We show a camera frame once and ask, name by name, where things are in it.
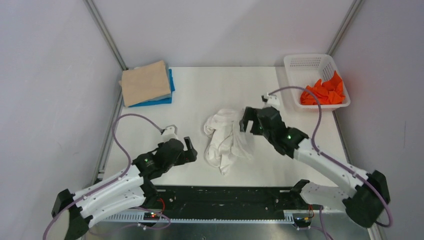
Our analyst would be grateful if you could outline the white toothed cable strip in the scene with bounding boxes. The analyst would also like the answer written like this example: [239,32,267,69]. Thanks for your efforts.
[102,211,295,224]

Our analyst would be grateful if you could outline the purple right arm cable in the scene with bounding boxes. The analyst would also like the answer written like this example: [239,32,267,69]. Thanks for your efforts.
[268,86,394,229]

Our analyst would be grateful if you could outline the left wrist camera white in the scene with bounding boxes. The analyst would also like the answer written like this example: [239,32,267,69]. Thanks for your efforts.
[161,125,179,142]

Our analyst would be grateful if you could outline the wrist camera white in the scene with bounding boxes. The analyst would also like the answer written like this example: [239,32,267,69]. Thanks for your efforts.
[161,125,179,142]
[261,93,280,109]

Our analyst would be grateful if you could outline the blue folded t shirt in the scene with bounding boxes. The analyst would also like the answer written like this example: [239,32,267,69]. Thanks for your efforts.
[129,68,176,108]

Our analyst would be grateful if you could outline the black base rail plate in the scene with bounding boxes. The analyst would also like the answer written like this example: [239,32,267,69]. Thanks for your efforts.
[142,180,320,220]

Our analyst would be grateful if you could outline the right circuit board with leds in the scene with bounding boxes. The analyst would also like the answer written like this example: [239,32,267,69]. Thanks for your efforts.
[293,217,312,231]

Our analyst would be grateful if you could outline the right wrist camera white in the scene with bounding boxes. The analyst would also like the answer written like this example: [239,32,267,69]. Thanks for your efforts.
[261,93,280,109]

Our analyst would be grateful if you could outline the white t shirt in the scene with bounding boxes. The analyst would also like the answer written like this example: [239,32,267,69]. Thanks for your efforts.
[203,108,254,176]

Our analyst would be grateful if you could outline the white plastic basket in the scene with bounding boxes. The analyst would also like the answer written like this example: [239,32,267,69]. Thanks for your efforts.
[283,53,351,112]

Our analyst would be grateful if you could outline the orange t shirt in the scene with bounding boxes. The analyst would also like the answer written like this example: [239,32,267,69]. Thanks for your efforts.
[299,71,346,106]

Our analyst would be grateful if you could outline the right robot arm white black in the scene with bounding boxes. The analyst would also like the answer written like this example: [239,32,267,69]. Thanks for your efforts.
[239,106,391,228]

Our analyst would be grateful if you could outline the left circuit board with leds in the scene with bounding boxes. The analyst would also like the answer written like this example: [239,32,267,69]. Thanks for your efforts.
[143,212,161,221]

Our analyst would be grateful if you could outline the beige folded t shirt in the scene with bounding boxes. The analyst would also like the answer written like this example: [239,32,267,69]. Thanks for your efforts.
[119,60,170,108]

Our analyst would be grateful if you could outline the aluminium frame rail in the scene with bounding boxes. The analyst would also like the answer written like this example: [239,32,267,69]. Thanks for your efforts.
[83,0,128,71]

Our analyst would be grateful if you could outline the circuit board with leds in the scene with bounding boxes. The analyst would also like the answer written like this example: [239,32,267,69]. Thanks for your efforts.
[143,212,161,221]
[293,217,312,231]

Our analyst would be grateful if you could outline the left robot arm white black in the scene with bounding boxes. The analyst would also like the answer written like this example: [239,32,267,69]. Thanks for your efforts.
[51,136,198,240]

